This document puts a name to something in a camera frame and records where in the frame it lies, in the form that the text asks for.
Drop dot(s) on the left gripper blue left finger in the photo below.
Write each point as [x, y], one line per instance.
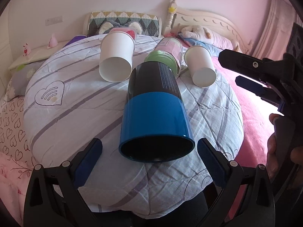
[84, 162]

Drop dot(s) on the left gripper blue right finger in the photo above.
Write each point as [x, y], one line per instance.
[213, 162]

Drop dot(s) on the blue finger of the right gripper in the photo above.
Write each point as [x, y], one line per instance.
[253, 86]
[239, 62]

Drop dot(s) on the black blue CoolTowel can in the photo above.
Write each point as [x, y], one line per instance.
[155, 125]

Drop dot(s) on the white paper cup right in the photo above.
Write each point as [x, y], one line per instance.
[200, 66]

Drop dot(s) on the white paper cup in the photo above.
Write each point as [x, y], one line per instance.
[116, 57]
[200, 66]

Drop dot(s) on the pink plastic cup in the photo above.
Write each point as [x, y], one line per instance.
[129, 30]

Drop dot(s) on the white paper cup left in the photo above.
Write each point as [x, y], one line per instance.
[116, 57]

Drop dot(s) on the right hand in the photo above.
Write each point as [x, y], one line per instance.
[271, 160]

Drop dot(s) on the pink fleece blanket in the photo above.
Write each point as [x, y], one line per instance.
[248, 122]

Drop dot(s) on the pink curtain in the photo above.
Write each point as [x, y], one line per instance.
[277, 31]

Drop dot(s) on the blue cartoon pillow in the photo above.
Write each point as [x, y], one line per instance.
[213, 51]

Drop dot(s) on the white pink plush dog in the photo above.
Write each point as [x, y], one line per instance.
[206, 35]

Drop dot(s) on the striped white round quilt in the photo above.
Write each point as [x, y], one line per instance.
[67, 104]

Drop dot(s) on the pink floral blanket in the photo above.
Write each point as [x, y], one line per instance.
[15, 176]

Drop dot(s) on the heart pattern bed sheet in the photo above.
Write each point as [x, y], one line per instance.
[14, 142]

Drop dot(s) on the pink green tin can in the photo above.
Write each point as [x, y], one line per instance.
[168, 51]

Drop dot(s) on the cream wooden bed headboard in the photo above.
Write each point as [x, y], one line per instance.
[186, 17]

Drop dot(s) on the yellow star ornament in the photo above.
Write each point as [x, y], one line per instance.
[171, 10]

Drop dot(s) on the grey flower pillow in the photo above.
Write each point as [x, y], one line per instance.
[20, 79]

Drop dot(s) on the cream bedside table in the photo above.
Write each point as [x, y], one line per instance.
[37, 54]

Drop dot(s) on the pink rabbit figurine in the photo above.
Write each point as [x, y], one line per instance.
[52, 42]

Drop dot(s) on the purple bed bumper left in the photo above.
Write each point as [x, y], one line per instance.
[75, 39]

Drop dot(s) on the cream wardrobe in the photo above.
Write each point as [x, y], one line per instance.
[5, 52]

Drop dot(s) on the white red rabbit figurine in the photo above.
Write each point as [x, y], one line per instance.
[26, 50]

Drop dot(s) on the grey plush bear cushion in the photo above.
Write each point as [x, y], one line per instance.
[108, 25]

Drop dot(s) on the white wall socket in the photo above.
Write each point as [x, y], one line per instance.
[54, 20]

